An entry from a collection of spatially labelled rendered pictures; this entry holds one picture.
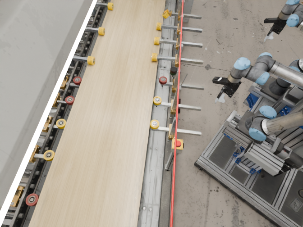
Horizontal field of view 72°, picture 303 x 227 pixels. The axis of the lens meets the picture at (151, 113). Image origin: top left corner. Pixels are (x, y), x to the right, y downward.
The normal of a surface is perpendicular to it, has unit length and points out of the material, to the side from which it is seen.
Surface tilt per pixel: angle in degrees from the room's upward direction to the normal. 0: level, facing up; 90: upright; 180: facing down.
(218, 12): 0
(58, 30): 61
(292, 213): 0
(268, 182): 0
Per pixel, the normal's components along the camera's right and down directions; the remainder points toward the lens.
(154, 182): 0.06, -0.52
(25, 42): 0.89, -0.15
